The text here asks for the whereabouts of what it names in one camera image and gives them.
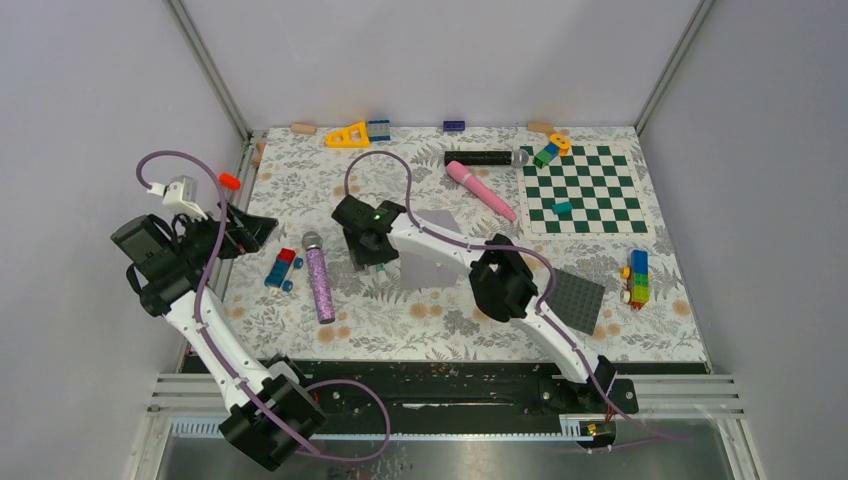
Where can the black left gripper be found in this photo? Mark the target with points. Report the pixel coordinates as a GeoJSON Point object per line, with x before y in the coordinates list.
{"type": "Point", "coordinates": [244, 232]}

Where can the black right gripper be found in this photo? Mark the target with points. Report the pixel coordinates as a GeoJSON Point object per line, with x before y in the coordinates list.
{"type": "Point", "coordinates": [361, 258]}

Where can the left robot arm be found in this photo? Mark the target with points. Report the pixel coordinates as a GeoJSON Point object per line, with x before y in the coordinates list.
{"type": "Point", "coordinates": [271, 415]}

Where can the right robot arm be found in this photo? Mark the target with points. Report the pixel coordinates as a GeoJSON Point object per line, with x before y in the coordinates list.
{"type": "Point", "coordinates": [502, 283]}

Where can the blue red toy car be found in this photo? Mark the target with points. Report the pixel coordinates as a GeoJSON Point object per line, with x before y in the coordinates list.
{"type": "Point", "coordinates": [285, 263]}

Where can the red plastic cylinder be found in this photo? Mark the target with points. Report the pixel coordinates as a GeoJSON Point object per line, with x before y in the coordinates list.
{"type": "Point", "coordinates": [229, 181]}

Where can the purple glitter microphone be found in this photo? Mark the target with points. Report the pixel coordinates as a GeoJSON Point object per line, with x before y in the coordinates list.
{"type": "Point", "coordinates": [319, 277]}

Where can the light wooden block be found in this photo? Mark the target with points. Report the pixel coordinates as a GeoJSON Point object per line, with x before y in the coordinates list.
{"type": "Point", "coordinates": [303, 129]}

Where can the pink microphone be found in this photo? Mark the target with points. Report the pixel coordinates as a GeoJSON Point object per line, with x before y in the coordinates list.
{"type": "Point", "coordinates": [463, 176]}

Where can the yellow triangle shape toy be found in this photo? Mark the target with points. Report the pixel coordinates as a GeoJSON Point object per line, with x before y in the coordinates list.
{"type": "Point", "coordinates": [354, 136]}

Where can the grey and blue brick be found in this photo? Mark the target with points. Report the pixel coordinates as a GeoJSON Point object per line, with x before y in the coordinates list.
{"type": "Point", "coordinates": [378, 130]}

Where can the purple flat toy brick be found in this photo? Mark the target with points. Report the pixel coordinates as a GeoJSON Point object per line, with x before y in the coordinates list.
{"type": "Point", "coordinates": [453, 125]}

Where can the black microphone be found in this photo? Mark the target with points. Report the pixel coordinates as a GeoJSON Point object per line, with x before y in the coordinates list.
{"type": "Point", "coordinates": [473, 158]}

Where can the teal cube on chessboard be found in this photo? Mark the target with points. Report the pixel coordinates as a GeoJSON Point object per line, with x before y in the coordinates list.
{"type": "Point", "coordinates": [562, 208]}

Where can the green blue toy brick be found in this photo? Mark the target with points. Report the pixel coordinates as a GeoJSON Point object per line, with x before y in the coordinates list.
{"type": "Point", "coordinates": [543, 158]}

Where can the wooden block back right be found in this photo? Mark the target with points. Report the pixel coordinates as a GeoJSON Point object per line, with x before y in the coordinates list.
{"type": "Point", "coordinates": [541, 128]}

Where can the dark grey studded baseplate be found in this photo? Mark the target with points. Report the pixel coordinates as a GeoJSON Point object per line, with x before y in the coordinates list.
{"type": "Point", "coordinates": [576, 301]}

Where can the floral patterned table mat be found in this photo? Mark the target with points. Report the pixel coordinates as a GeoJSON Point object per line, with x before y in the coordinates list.
{"type": "Point", "coordinates": [300, 181]}

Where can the green white chessboard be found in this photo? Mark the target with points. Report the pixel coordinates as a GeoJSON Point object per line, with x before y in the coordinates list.
{"type": "Point", "coordinates": [601, 182]}

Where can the multicolour brick stack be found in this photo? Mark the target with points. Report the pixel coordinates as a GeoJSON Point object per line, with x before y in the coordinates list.
{"type": "Point", "coordinates": [637, 292]}

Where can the wooden block by rail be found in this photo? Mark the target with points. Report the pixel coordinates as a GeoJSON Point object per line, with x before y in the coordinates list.
{"type": "Point", "coordinates": [258, 154]}

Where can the aluminium side rail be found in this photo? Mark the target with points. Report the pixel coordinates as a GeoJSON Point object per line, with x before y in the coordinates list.
{"type": "Point", "coordinates": [215, 198]}

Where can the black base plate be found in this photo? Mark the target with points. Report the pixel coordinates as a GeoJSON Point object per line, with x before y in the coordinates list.
{"type": "Point", "coordinates": [433, 398]}

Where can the orange yellow ring toy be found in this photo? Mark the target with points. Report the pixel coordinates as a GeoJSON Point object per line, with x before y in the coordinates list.
{"type": "Point", "coordinates": [559, 144]}

